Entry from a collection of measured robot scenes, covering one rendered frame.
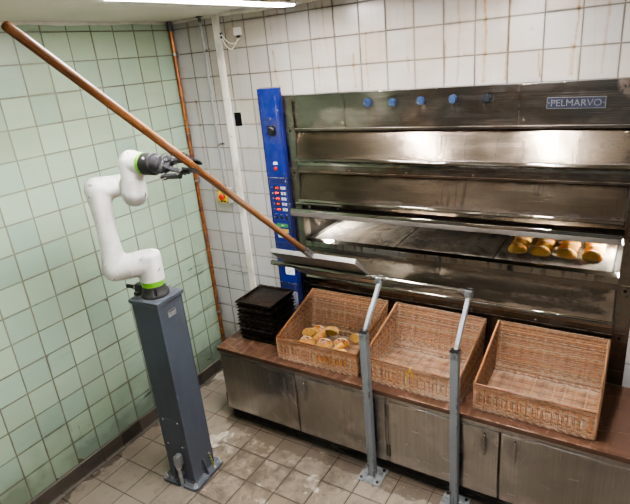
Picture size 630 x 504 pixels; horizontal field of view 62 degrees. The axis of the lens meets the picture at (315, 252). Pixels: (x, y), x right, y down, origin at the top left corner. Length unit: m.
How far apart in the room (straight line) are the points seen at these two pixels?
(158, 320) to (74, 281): 0.70
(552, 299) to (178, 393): 2.07
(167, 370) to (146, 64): 1.91
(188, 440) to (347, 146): 1.93
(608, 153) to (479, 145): 0.58
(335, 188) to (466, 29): 1.14
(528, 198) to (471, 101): 0.56
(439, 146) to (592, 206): 0.79
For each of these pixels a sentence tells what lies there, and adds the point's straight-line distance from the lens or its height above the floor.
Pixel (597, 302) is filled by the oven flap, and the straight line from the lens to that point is 2.99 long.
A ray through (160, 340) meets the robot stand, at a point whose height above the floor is 0.98.
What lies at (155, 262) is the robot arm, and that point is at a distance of 2.80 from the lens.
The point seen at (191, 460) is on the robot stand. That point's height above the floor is 0.18.
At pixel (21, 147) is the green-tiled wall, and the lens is 3.14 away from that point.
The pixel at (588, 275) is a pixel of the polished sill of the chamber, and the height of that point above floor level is 1.17.
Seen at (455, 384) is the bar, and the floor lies 0.78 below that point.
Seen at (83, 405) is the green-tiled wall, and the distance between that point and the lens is 3.61.
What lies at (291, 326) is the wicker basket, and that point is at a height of 0.72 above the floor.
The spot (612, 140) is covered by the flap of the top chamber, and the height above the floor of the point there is 1.83.
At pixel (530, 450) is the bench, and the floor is 0.47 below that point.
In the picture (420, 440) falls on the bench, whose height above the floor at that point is 0.32.
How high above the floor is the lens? 2.31
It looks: 20 degrees down
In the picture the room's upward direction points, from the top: 5 degrees counter-clockwise
